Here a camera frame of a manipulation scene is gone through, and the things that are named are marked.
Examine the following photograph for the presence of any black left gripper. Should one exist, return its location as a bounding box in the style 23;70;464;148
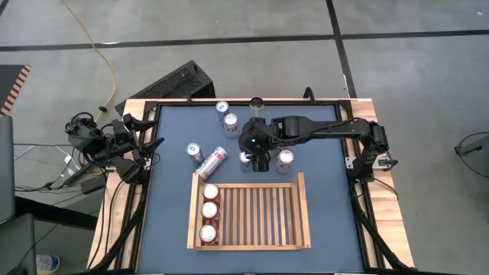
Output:
110;114;166;186

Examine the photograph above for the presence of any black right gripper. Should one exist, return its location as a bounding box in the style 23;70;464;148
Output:
237;117;280;173

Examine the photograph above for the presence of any blue silver Red Bull can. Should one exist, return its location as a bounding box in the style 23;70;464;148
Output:
238;151;253;173
215;100;230;125
186;142;205;166

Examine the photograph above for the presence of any red-silver can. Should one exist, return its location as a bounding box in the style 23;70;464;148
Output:
194;145;229;181

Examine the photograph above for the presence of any red Fanta strawberry can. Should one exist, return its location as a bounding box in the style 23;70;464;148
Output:
199;224;219;245
201;201;220;222
202;183;222;202

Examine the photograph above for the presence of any slatted wooden shelf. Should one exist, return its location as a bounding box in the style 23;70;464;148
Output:
186;171;312;252

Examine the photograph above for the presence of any silver Diet Coke can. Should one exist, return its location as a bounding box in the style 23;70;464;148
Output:
276;149;295;175
223;112;241;139

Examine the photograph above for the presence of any black mesh computer case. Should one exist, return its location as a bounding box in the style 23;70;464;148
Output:
114;60;216;115

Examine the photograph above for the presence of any white can with black lid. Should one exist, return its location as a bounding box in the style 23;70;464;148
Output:
249;96;265;119

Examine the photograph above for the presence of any blue table mat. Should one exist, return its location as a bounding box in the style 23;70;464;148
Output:
137;103;366;274

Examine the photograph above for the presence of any black base bar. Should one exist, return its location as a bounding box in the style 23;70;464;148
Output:
15;195;99;231

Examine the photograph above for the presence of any hazard-striped black floor mat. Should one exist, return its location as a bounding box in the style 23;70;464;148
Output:
0;63;32;118

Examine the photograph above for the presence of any white blue bottle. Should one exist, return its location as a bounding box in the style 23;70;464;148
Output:
36;254;61;275

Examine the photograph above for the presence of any yellow extension cable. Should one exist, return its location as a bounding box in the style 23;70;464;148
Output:
60;0;118;125

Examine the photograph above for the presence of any silver arm base bracket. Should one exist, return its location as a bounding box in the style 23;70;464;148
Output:
345;156;398;170

